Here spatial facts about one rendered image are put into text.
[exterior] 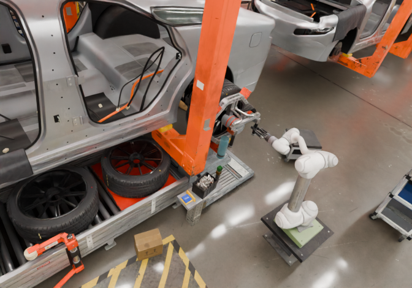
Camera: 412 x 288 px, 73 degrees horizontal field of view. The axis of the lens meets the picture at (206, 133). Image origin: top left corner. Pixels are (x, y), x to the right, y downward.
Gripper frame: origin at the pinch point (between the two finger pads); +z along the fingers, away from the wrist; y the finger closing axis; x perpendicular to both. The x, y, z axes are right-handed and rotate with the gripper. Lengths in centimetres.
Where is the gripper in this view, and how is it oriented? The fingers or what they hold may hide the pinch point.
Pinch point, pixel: (254, 127)
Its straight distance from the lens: 287.8
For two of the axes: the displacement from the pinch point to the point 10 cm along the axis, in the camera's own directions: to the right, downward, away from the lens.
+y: 7.4, -3.3, 5.8
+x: 1.5, -7.6, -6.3
